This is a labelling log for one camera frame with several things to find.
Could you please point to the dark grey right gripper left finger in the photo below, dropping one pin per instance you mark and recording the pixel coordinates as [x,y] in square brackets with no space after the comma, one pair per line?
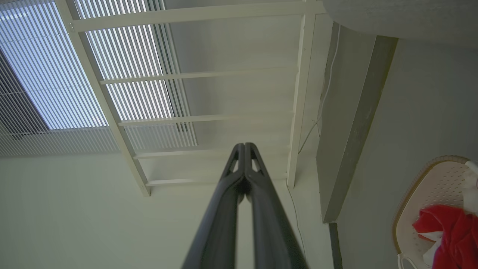
[220,224]

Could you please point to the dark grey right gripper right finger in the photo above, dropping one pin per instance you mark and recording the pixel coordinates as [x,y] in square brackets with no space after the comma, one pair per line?
[272,231]

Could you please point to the white perforated laundry basket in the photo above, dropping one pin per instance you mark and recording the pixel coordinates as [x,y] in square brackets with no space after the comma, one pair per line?
[437,186]

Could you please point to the dark grey baseboard strip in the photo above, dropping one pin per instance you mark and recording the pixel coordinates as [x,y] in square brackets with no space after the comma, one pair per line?
[335,246]

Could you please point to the red garment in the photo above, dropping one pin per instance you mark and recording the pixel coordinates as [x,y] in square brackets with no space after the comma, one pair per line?
[455,235]

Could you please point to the white garment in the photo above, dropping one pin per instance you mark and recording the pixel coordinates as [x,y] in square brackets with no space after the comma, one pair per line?
[471,190]

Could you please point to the white slatted window blind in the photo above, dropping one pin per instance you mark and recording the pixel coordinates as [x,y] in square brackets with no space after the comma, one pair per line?
[44,74]

